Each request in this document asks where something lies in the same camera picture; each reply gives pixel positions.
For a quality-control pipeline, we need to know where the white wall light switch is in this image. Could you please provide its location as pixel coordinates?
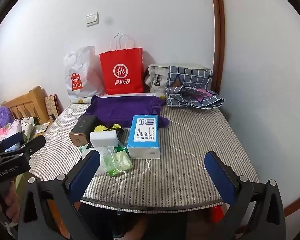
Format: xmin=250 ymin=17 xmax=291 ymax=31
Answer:
xmin=86 ymin=12 xmax=99 ymax=27

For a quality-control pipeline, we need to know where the white sponge block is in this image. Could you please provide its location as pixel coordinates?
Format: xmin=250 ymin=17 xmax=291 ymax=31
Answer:
xmin=89 ymin=130 xmax=119 ymax=148

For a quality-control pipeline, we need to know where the grey plaid cloth pink star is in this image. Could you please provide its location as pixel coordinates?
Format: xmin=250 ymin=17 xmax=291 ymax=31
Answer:
xmin=164 ymin=86 xmax=225 ymax=109

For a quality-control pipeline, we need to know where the grey plaid fabric bag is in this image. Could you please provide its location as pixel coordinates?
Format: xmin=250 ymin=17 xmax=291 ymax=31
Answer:
xmin=166 ymin=66 xmax=214 ymax=88

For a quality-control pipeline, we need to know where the pile of colourful clothes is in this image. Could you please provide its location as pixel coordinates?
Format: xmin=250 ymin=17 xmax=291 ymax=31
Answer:
xmin=0 ymin=116 xmax=39 ymax=147

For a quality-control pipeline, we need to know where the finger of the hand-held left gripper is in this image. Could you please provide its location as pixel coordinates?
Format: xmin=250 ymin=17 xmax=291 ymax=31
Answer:
xmin=0 ymin=131 xmax=24 ymax=153
xmin=19 ymin=135 xmax=46 ymax=156

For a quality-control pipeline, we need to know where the beige canvas bag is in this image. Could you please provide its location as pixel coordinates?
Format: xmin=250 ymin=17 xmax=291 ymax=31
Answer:
xmin=144 ymin=63 xmax=213 ymax=94

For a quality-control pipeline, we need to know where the wooden bed headboard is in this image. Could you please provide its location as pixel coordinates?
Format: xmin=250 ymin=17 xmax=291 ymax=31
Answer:
xmin=1 ymin=86 xmax=50 ymax=128

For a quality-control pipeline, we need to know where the dark green gift box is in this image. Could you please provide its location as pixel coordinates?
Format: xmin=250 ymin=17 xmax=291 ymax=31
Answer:
xmin=68 ymin=115 xmax=99 ymax=147

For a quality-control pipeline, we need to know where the rolled white printed sheet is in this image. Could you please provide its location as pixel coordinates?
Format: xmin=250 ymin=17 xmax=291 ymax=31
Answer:
xmin=69 ymin=92 xmax=165 ymax=104

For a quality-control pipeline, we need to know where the clear plastic bag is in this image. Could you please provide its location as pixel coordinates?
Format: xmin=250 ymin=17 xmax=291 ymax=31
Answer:
xmin=80 ymin=144 xmax=130 ymax=177

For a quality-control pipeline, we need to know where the blue tissue pack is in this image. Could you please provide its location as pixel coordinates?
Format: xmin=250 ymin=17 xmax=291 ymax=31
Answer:
xmin=127 ymin=114 xmax=162 ymax=159

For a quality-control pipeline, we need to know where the brown wooden door frame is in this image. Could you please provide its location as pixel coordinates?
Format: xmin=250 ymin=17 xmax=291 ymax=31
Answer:
xmin=210 ymin=0 xmax=226 ymax=95

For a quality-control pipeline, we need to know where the purple plush toy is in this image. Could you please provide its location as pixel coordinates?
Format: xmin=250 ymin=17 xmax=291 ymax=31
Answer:
xmin=0 ymin=106 xmax=15 ymax=127

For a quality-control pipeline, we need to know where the purple towel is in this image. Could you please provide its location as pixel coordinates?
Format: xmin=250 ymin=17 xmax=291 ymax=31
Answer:
xmin=86 ymin=95 xmax=170 ymax=128

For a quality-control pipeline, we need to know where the patterned hardcover book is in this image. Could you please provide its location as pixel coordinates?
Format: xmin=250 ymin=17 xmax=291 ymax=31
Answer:
xmin=44 ymin=94 xmax=59 ymax=120

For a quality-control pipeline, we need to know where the red object under bed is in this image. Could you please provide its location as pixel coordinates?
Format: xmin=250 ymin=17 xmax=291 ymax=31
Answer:
xmin=210 ymin=204 xmax=224 ymax=223

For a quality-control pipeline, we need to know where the yellow and black fabric item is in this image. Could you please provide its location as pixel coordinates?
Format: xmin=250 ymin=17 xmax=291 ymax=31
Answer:
xmin=94 ymin=124 xmax=124 ymax=137

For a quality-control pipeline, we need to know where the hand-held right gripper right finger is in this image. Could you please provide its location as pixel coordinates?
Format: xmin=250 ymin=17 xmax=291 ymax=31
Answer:
xmin=204 ymin=151 xmax=287 ymax=240

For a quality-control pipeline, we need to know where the small paper packet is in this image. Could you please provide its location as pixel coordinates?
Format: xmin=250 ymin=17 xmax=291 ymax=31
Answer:
xmin=35 ymin=121 xmax=52 ymax=133

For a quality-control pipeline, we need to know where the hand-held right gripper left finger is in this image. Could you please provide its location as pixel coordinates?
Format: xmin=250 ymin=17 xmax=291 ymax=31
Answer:
xmin=18 ymin=149 xmax=101 ymax=240

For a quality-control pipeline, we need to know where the person's left hand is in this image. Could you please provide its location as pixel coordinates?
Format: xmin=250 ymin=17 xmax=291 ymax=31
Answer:
xmin=0 ymin=184 xmax=21 ymax=224

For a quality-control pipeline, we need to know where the red paper bag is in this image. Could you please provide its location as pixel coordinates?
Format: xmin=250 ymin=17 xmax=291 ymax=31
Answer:
xmin=99 ymin=32 xmax=144 ymax=95

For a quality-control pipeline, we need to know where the white plastic shopping bag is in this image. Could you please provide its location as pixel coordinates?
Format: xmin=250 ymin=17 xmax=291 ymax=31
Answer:
xmin=63 ymin=46 xmax=105 ymax=99

